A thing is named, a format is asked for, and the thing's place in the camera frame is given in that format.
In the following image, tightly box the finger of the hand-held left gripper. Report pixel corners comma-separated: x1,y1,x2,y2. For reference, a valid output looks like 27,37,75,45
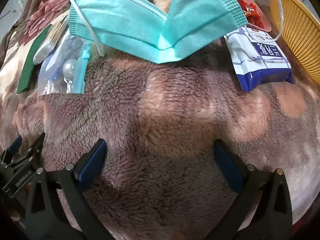
25,132,46,165
6,135,23,157

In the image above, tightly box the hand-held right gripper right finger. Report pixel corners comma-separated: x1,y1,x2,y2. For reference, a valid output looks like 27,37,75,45
207,140,293,240

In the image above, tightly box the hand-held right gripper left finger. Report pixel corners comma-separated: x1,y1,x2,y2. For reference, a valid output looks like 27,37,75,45
25,139,115,240

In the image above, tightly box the clear zip bag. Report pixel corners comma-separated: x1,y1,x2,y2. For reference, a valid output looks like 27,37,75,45
37,30,91,95

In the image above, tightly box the floral fleece blanket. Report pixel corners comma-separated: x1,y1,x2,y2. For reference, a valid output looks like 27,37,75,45
0,0,320,240

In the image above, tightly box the green felt strip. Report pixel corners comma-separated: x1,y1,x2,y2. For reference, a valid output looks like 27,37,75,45
16,25,52,94

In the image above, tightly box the cotton swab pack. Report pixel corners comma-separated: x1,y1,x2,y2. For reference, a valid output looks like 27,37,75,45
32,15,70,64

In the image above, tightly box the white blue tissue packet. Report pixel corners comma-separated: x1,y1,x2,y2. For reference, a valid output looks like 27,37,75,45
223,26,294,92

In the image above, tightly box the pink tray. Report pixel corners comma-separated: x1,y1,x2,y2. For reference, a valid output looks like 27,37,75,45
231,0,273,33

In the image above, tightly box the yellow plastic basket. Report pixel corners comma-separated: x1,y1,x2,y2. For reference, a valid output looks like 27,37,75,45
269,0,320,83

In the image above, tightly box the pile of red candies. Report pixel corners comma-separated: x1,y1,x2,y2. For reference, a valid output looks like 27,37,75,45
230,0,265,29

